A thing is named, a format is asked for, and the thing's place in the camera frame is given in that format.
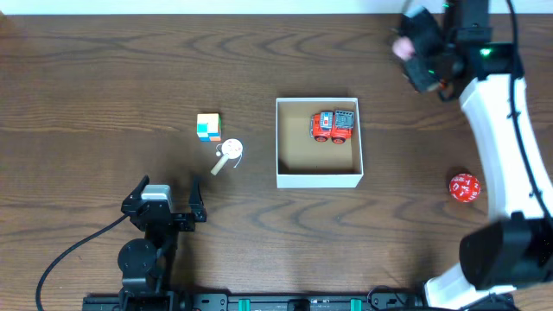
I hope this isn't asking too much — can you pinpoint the red toy truck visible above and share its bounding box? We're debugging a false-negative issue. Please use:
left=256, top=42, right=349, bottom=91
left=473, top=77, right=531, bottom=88
left=309, top=110, right=355, bottom=144

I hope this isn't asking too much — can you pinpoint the red many-sided die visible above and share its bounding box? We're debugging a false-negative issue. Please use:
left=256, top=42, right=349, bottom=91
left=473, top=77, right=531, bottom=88
left=448, top=173, right=481, bottom=203

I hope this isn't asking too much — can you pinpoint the white cardboard box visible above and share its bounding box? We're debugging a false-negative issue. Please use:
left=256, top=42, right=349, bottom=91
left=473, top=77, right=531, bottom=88
left=276, top=98, right=364, bottom=188

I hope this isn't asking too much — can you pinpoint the small wooden rattle drum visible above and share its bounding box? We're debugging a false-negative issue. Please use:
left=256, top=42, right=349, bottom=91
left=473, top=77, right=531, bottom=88
left=210, top=138, right=244, bottom=175

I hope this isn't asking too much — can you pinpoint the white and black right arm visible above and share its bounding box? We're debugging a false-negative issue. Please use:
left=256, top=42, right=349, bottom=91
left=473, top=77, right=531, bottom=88
left=393, top=1, right=552, bottom=310

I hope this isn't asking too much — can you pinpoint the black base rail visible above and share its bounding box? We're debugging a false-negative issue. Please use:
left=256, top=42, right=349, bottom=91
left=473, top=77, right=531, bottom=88
left=81, top=290, right=432, bottom=311

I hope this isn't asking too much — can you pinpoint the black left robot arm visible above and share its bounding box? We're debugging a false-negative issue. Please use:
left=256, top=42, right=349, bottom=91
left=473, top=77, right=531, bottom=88
left=118, top=176, right=207, bottom=296

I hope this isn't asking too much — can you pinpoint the multicoloured puzzle cube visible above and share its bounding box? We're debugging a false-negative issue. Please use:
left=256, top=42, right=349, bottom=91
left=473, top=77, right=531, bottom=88
left=196, top=113, right=222, bottom=142

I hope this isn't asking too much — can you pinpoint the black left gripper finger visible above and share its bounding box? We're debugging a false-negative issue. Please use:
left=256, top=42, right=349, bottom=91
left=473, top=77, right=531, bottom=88
left=188, top=176, right=207, bottom=222
left=128, top=175, right=149, bottom=200

